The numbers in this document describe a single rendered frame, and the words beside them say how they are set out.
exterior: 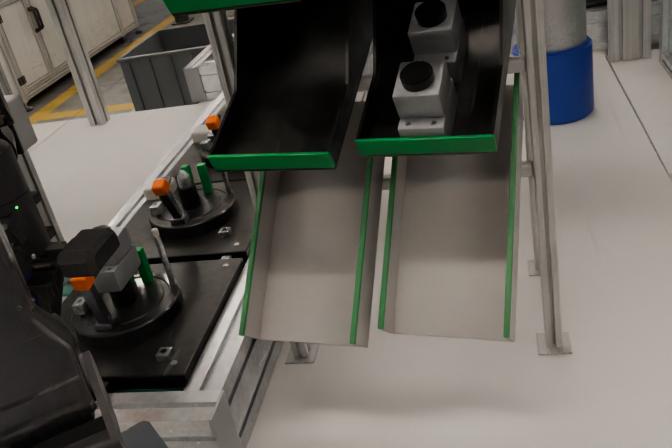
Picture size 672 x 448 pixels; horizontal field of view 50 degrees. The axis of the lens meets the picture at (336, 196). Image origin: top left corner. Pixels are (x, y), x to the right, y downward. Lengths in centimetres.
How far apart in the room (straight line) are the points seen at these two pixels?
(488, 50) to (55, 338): 49
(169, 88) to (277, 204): 211
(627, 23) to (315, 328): 127
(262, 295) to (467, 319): 23
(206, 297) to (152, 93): 206
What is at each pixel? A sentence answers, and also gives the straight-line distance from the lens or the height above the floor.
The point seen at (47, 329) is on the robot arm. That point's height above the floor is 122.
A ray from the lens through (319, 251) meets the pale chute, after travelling 81.
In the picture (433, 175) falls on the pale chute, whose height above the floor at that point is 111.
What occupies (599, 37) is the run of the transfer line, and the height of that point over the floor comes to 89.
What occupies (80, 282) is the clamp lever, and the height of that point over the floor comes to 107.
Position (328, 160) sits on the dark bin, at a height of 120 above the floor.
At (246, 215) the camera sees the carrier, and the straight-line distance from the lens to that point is 114.
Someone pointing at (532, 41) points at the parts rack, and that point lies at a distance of 76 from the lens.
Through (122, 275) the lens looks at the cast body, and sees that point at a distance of 93.
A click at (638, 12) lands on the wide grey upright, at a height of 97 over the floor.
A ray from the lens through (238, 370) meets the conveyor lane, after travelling 87.
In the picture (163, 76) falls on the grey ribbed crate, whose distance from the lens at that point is 292.
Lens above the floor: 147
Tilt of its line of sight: 26 degrees down
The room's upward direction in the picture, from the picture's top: 12 degrees counter-clockwise
